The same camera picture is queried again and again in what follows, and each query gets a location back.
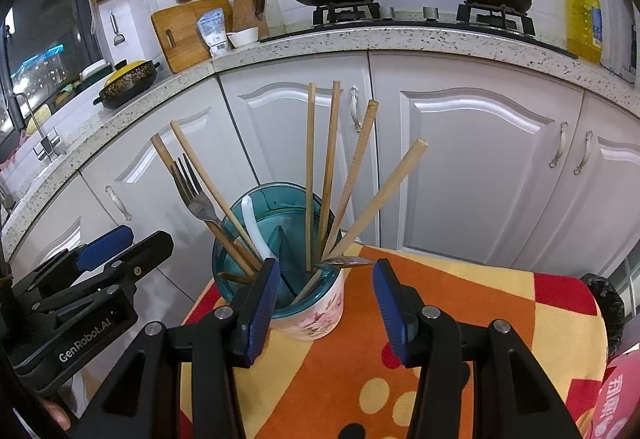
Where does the white bowl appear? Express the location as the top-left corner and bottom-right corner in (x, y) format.
(227, 26), (259, 48)

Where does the white plastic spoon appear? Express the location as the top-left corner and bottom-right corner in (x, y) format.
(241, 196), (276, 260)

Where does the left gloved hand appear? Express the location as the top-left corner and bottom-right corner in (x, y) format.
(41, 400), (72, 431)

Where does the gas stove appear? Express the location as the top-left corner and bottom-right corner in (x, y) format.
(266, 2), (577, 59)

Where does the yellow oil bottle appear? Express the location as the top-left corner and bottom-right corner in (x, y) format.
(565, 0), (603, 64)

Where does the floral utensil holder cup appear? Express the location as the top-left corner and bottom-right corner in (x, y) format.
(210, 181), (346, 343)

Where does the yellow lidded black pan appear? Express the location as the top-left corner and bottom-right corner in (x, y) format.
(93, 60), (160, 110)

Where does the colourful patterned table mat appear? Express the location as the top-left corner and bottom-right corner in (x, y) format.
(178, 242), (609, 439)

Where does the metal spoon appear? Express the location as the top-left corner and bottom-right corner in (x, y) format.
(292, 256), (374, 305)

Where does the knife block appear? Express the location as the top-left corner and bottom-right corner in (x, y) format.
(229, 0), (269, 40)

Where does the wooden cutting board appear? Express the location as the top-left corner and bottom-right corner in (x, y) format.
(151, 0), (233, 74)

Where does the white cabinet door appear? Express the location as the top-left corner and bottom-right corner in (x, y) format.
(218, 50), (379, 247)
(81, 78), (257, 325)
(370, 52), (584, 267)

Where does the white seasoning bag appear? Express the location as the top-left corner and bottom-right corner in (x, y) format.
(196, 8), (229, 57)

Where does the wooden chopstick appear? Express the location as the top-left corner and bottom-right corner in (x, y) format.
(322, 138), (428, 259)
(151, 134), (262, 277)
(305, 83), (316, 272)
(170, 121), (262, 266)
(321, 100), (378, 259)
(318, 81), (341, 255)

